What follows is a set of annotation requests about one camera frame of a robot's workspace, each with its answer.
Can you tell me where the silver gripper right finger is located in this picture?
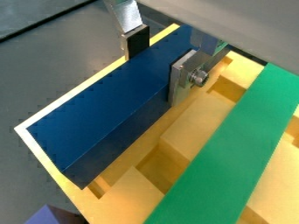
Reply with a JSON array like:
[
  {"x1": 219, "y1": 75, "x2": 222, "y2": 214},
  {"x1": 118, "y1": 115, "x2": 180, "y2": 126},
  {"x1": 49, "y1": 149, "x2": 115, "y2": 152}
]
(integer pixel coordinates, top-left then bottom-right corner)
[{"x1": 168, "y1": 29, "x2": 230, "y2": 107}]

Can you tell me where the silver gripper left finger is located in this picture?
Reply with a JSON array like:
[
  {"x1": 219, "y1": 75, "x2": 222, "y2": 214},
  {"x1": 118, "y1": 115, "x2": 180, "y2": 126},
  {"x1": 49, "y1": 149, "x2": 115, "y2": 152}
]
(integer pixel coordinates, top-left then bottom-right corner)
[{"x1": 103, "y1": 0, "x2": 150, "y2": 60}]

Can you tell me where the dark blue long block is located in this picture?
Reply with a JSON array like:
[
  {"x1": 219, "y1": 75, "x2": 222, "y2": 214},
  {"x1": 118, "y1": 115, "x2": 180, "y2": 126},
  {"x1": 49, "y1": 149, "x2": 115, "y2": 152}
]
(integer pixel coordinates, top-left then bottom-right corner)
[{"x1": 28, "y1": 25, "x2": 194, "y2": 188}]

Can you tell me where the purple long block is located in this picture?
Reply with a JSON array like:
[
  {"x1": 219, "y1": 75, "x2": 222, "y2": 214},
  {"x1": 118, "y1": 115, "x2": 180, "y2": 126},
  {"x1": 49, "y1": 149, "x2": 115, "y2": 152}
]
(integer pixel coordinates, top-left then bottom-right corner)
[{"x1": 24, "y1": 205, "x2": 86, "y2": 224}]

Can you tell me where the yellow slotted board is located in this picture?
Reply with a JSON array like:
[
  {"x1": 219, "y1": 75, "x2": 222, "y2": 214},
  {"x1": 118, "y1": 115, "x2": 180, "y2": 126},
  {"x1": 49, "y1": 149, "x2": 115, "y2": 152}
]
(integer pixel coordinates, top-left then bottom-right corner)
[{"x1": 16, "y1": 25, "x2": 299, "y2": 224}]

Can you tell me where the green long block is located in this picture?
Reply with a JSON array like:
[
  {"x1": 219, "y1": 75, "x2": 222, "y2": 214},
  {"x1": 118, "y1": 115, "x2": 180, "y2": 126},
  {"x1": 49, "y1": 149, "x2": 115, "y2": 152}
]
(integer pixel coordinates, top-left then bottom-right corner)
[{"x1": 144, "y1": 64, "x2": 299, "y2": 224}]

